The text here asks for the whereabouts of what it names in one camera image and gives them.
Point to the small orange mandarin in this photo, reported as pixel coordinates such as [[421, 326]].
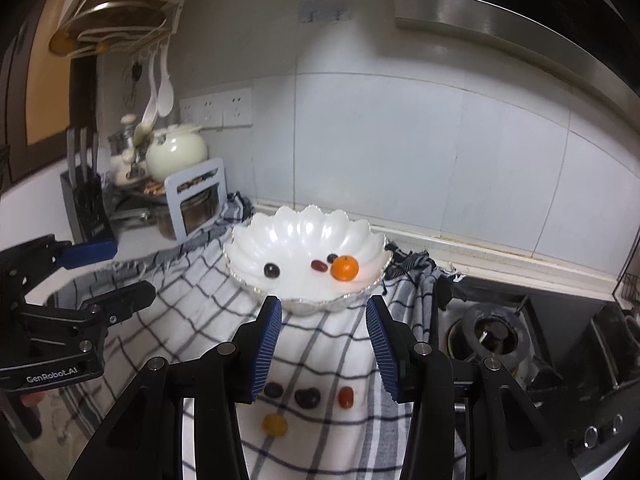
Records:
[[344, 268]]

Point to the white hanging spoon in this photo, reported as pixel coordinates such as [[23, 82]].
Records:
[[166, 93]]

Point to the yellow green grape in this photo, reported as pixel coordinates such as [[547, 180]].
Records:
[[275, 425]]

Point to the red grape in bowl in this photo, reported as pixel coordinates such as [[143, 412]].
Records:
[[319, 266]]

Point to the wall rack with boards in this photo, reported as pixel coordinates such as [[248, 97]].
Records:
[[92, 27]]

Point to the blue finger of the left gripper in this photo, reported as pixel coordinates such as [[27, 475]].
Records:
[[27, 265]]

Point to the white hanging spatula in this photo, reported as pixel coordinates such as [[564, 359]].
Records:
[[149, 115]]

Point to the dark purple grape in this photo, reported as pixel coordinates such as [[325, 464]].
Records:
[[273, 390]]

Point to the black knife block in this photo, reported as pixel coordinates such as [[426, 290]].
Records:
[[82, 188]]

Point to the steel pot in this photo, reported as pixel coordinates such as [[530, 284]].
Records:
[[135, 211]]

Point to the steel range hood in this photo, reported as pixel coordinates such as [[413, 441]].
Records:
[[499, 28]]

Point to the grey white rack frame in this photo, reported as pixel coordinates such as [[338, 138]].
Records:
[[193, 181]]

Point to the dark cherry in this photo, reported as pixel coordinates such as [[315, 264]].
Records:
[[307, 399]]

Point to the cream ceramic teapot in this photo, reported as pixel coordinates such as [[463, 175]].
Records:
[[173, 149]]

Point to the red jujube grape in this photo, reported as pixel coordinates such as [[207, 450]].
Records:
[[346, 398]]

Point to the dark grape in bowl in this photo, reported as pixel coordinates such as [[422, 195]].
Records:
[[271, 270]]

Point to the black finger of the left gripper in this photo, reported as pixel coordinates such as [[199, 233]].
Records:
[[120, 299]]

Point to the white scalloped bowl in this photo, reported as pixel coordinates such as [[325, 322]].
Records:
[[292, 239]]

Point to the wall power sockets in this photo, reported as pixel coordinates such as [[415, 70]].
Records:
[[219, 110]]

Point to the gas stove burner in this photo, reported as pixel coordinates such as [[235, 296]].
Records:
[[486, 330]]

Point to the person's hand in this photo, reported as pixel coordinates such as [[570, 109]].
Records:
[[32, 399]]

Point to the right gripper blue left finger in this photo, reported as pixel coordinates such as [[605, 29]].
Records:
[[255, 343]]

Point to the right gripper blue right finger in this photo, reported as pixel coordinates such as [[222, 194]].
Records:
[[391, 342]]

